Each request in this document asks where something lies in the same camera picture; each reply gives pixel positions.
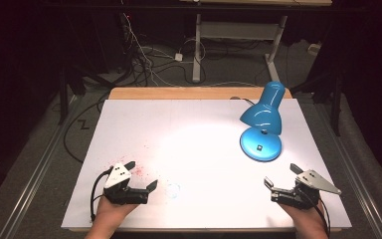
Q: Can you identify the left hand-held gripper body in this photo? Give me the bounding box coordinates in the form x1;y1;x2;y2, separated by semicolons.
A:
102;162;150;205

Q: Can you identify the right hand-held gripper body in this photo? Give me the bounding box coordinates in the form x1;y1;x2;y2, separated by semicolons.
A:
271;169;342;211

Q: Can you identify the person's left hand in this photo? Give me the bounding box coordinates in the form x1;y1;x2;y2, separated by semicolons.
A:
95;194;139;227

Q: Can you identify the person's right hand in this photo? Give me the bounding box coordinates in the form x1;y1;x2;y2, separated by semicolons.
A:
279;200;326;232

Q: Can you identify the white table cover sheet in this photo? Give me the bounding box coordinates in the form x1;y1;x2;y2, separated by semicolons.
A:
61;99;353;231

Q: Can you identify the blue desk lamp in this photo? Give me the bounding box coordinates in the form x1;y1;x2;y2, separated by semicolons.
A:
239;80;287;163

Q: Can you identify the black metal stand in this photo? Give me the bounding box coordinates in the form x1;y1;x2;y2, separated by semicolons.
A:
291;71;343;137
58;64;88;126

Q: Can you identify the white power strip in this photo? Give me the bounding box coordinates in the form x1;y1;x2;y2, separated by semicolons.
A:
307;43;322;57

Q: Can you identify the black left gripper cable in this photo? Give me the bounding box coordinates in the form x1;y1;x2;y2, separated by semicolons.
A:
90;166;114;223

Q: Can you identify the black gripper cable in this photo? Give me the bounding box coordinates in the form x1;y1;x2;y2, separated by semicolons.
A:
90;166;114;223
313;196;332;239

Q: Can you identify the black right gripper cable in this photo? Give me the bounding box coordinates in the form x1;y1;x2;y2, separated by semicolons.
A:
313;196;332;239

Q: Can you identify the aluminium floor rail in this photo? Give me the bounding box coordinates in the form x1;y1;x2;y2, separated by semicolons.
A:
313;102;382;239
0;95;83;239

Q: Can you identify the black floor cable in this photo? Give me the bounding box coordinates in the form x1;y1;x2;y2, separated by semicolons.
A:
62;98;111;164

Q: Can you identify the black lamp cable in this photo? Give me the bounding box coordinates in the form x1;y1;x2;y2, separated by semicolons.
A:
230;96;257;108

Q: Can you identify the tangle of floor cables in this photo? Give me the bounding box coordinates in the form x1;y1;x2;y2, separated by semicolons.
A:
117;12;207;88

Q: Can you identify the white metal desk frame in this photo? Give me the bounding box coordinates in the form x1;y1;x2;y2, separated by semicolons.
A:
191;12;288;84

